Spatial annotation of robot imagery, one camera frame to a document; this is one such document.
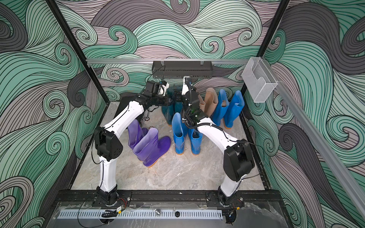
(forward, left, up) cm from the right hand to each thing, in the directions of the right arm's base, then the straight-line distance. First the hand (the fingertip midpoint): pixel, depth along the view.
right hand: (179, 84), depth 76 cm
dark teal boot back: (-1, +1, -17) cm, 17 cm away
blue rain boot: (-6, -25, -15) cm, 30 cm away
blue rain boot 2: (-4, -34, -17) cm, 38 cm away
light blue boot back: (-27, -8, -13) cm, 31 cm away
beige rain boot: (+2, -20, -15) cm, 26 cm away
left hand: (+1, +3, -11) cm, 11 cm away
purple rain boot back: (-18, +26, -19) cm, 37 cm away
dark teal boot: (+3, +8, -25) cm, 26 cm away
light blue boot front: (-25, 0, -13) cm, 28 cm away
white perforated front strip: (-55, +21, -38) cm, 70 cm away
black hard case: (+23, +47, -34) cm, 62 cm away
